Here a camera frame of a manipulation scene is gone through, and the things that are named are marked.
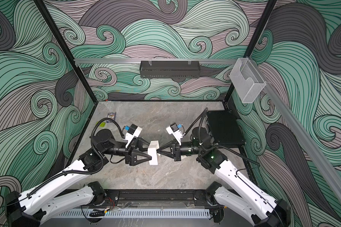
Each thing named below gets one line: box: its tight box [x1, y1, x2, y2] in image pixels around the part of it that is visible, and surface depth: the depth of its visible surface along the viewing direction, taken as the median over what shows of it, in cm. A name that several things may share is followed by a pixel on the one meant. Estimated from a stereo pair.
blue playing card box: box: [106, 111, 117, 123], surface depth 112 cm
